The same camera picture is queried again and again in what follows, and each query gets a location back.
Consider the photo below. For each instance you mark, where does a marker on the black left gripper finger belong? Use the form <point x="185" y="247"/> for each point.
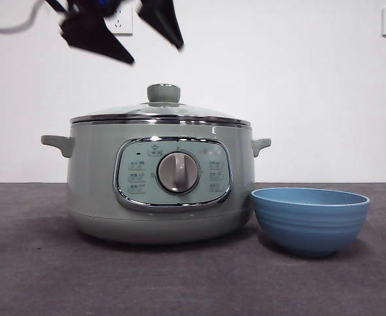
<point x="161" y="19"/>
<point x="91" y="33"/>

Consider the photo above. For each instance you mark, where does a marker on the glass lid with green knob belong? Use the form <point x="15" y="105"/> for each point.
<point x="163" y="93"/>

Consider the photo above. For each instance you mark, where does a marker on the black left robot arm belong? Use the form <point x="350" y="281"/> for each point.
<point x="81" y="5"/>

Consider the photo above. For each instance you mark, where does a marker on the pale green electric steamer pot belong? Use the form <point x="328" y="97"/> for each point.
<point x="91" y="184"/>

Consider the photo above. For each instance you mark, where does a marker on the blue ribbed bowl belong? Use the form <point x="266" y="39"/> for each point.
<point x="310" y="230"/>

